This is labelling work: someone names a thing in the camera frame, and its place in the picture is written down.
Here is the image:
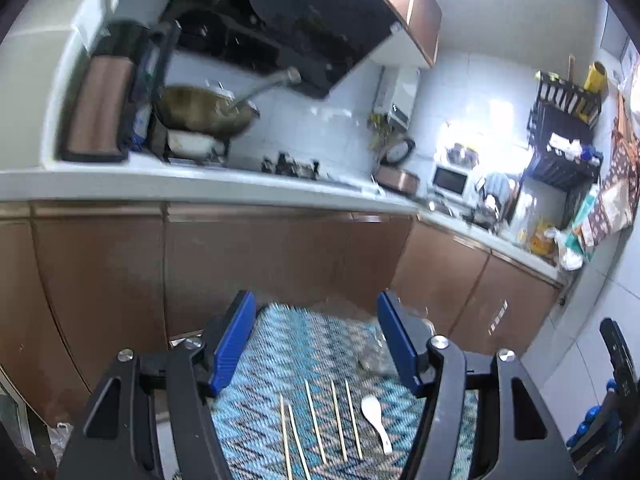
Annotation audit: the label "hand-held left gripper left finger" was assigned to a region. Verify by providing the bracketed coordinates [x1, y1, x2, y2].
[60, 290, 258, 480]

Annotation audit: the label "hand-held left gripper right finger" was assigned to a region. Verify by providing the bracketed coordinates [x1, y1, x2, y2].
[376, 290, 583, 480]

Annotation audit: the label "white ceramic spoon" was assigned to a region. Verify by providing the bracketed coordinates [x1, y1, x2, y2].
[360, 394, 394, 456]

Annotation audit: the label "wooden chopstick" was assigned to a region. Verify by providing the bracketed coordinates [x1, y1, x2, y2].
[287, 404, 314, 480]
[279, 395, 294, 480]
[329, 380, 349, 462]
[303, 380, 329, 465]
[343, 380, 365, 460]

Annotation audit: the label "person's right hand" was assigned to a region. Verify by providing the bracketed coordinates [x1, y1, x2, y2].
[566, 379, 621, 453]

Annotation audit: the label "clear plastic bag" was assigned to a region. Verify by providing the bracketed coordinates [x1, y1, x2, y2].
[310, 300, 436, 376]

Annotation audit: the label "zigzag patterned table mat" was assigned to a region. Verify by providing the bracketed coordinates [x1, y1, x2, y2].
[210, 302, 481, 480]

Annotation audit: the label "brown base cabinets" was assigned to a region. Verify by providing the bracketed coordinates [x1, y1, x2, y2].
[0, 200, 563, 426]

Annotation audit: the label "white plastic bag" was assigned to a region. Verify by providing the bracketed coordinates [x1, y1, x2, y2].
[554, 227, 587, 272]

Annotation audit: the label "yellow food bag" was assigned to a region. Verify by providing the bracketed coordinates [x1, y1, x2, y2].
[527, 217, 557, 257]

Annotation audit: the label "teal printed packet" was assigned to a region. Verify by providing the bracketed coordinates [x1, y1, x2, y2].
[570, 185, 601, 261]

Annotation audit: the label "pink rice cooker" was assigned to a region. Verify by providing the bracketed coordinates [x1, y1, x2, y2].
[372, 137, 422, 196]

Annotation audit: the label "white microwave oven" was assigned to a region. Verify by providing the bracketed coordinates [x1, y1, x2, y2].
[431, 162, 472, 197]

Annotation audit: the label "clear glass jar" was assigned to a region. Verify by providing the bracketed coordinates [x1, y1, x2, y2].
[510, 192, 539, 241]

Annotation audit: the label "brown patterned towel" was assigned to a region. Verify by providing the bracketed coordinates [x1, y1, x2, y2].
[580, 90, 640, 252]

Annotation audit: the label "white kitchen countertop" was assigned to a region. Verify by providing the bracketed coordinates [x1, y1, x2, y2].
[0, 160, 563, 286]

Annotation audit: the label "blue striped cloth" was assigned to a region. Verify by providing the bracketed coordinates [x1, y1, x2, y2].
[481, 172, 512, 211]

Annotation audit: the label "black gas stove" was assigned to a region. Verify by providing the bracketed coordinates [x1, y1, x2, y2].
[165, 151, 351, 187]

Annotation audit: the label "steel pot with lid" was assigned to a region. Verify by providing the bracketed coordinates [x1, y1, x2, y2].
[445, 142, 481, 166]

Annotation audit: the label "yellow gas pipe valves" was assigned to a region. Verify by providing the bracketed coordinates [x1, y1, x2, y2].
[367, 112, 397, 151]

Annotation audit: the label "white water heater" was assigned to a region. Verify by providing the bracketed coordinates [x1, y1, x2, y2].
[375, 65, 421, 128]

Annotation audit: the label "blue white packet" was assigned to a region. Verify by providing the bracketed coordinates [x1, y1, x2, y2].
[131, 50, 152, 147]

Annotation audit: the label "yellow container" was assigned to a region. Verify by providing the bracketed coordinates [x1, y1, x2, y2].
[585, 62, 609, 99]

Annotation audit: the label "black range hood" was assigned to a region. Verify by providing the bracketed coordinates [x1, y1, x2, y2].
[160, 0, 406, 101]

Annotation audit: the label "brass wok with metal handle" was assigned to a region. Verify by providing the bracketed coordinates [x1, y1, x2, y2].
[152, 67, 302, 140]

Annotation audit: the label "black wall rack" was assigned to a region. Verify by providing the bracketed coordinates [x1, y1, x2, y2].
[525, 71, 604, 192]

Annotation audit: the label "brown wall cabinet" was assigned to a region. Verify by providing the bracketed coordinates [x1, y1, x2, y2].
[365, 0, 443, 68]

